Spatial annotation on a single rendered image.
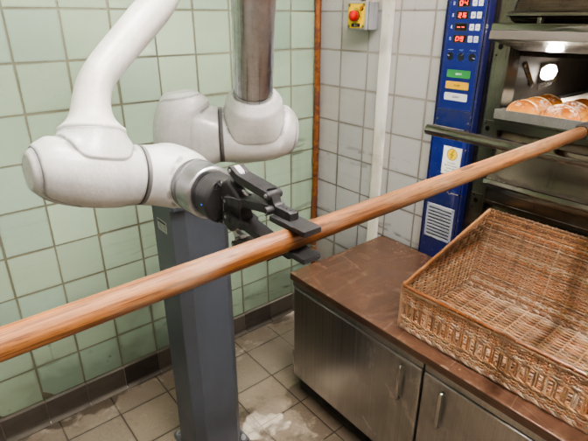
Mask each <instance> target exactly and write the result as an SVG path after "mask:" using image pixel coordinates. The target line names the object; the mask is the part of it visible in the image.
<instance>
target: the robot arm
mask: <svg viewBox="0 0 588 441"><path fill-rule="evenodd" d="M230 2H231V23H232V45H233V66H234V88H233V89H232V90H231V91H230V92H229V93H228V95H227V97H226V102H225V106H224V107H216V106H213V105H209V101H208V99H207V98H206V97H205V96H204V95H203V94H202V93H200V92H198V91H196V90H194V89H180V90H175V91H171V92H167V93H164V94H163V95H162V96H161V98H160V100H159V103H158V105H157V109H156V113H155V116H154V121H153V142H154V144H132V142H131V141H130V139H129V137H128V135H127V130H126V129H125V128H124V127H123V126H122V125H121V124H120V123H119V122H118V121H117V120H116V119H115V117H114V115H113V112H112V108H111V95H112V92H113V89H114V87H115V84H116V83H117V82H118V80H119V79H120V77H121V76H122V75H123V73H124V72H125V71H126V70H127V69H128V67H129V66H130V65H131V64H132V62H133V61H134V60H135V59H136V58H137V56H138V55H139V54H140V53H141V52H142V51H143V49H144V48H145V47H146V46H147V45H148V44H149V43H150V42H151V41H152V40H153V38H154V37H155V36H156V35H157V34H158V32H159V31H160V30H161V29H162V28H163V26H164V25H165V24H166V23H167V21H168V20H169V18H170V17H171V15H172V13H173V12H174V11H175V9H176V7H177V5H178V3H179V0H135V1H134V2H133V3H132V4H131V6H130V7H129V8H128V9H127V10H126V11H125V12H124V13H123V15H122V16H121V17H120V18H119V20H118V21H117V22H116V23H115V25H114V26H113V27H112V28H111V30H110V31H109V32H108V33H107V35H106V36H105V37H104V38H103V39H102V41H101V42H100V43H99V45H98V46H97V47H96V48H95V49H94V50H93V51H92V53H91V54H90V55H89V57H88V58H87V60H86V61H85V63H84V64H83V66H82V68H81V70H80V71H79V74H78V76H77V79H76V82H75V84H74V87H73V93H72V99H71V104H70V110H69V114H68V116H67V118H66V120H65V121H64V122H63V123H62V124H60V125H59V126H57V128H56V135H55V136H43V137H41V138H40V139H38V140H37V141H35V142H33V143H32V144H30V145H29V147H28V148H27V150H26V151H25V152H24V155H23V159H22V166H23V172H24V178H25V181H26V184H27V185H28V187H29V188H30V189H31V191H32V192H34V193H36V194H37V195H38V196H39V197H40V198H42V199H44V200H47V201H50V202H52V203H56V204H61V205H65V206H70V207H87V208H115V207H126V206H134V205H145V206H157V207H169V208H177V207H178V208H183V209H184V210H186V211H188V212H190V213H191V214H193V215H195V216H197V217H199V218H201V219H210V220H211V221H214V222H217V223H221V224H225V225H226V227H227V228H228V229H229V230H230V231H233V234H234V241H232V242H231V244H232V247H233V246H235V245H238V244H241V243H244V242H248V241H251V240H253V239H255V238H258V237H261V236H264V235H268V234H271V233H274V231H272V230H271V229H270V228H268V227H267V226H265V225H264V224H263V223H261V222H260V221H259V220H258V219H259V218H258V217H257V216H256V215H255V214H253V213H252V211H251V210H255V211H258V212H261V213H265V214H266V215H265V216H267V215H269V221H271V222H273V223H275V224H277V225H278V226H280V227H282V228H285V229H287V230H289V231H291V232H292V233H294V234H296V235H299V236H301V237H303V238H305V237H308V236H311V235H315V234H317V233H319V232H321V226H320V225H318V224H316V223H314V222H311V221H309V220H307V219H305V218H302V217H300V216H298V211H297V210H295V209H293V208H291V207H289V206H286V205H285V204H284V203H283V202H282V201H281V197H282V196H283V191H282V190H281V188H279V187H277V186H275V185H272V184H271V183H270V182H268V181H267V180H265V179H263V178H260V177H259V176H257V175H255V174H254V173H253V172H251V171H250V170H249V169H248V168H247V167H246V166H245V164H238V165H233V166H229V167H228V168H227V171H226V170H225V169H223V168H221V167H219V166H218V165H216V164H218V163H221V162H231V163H251V162H262V161H269V160H273V159H276V158H280V157H282V156H285V155H287V154H289V153H290V152H292V150H293V149H294V148H295V147H296V146H297V143H298V133H299V126H298V118H297V117H296V115H295V113H294V111H293V110H292V109H291V108H290V107H288V106H286V105H283V100H282V97H281V95H280V94H279V93H278V92H277V91H276V90H275V89H274V88H273V69H274V41H275V14H276V2H277V0H230ZM244 187H245V188H247V189H248V190H250V191H251V192H252V193H250V192H247V191H246V189H245V188H244ZM257 195H258V196H257ZM270 214H272V215H270ZM241 230H243V231H245V232H246V233H247V234H244V233H243V232H242V231H241ZM249 235H250V236H249ZM279 256H283V257H285V258H287V259H291V258H292V259H294V260H295V261H297V262H299V263H301V264H303V265H306V264H307V263H311V262H314V261H316V260H318V259H320V253H319V252H318V251H317V250H315V249H313V248H310V247H308V246H307V245H305V246H303V247H301V248H296V249H294V250H292V251H290V252H287V253H284V254H282V255H279ZM279 256H276V257H273V258H271V259H269V260H267V261H270V260H272V259H275V258H278V257H279Z"/></svg>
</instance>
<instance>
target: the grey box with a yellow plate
mask: <svg viewBox="0 0 588 441"><path fill-rule="evenodd" d="M361 5H362V6H363V8H364V9H363V11H360V6H361ZM378 8H379V2H369V1H367V2H349V3H348V16H347V29H348V30H376V29H377V22H378ZM350 11H358V13H359V18H358V19H357V20H356V21H354V22H353V21H351V20H350V19H349V12H350Z"/></svg>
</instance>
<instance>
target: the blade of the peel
mask: <svg viewBox="0 0 588 441"><path fill-rule="evenodd" d="M506 109H507V108H495V109H494V114H493V118H496V119H501V120H507V121H512V122H518V123H528V124H534V125H539V126H544V127H551V128H556V129H561V130H572V129H575V127H576V125H578V124H580V123H585V122H582V121H576V120H570V119H563V118H557V117H551V116H546V115H534V114H528V113H522V112H515V111H509V110H506Z"/></svg>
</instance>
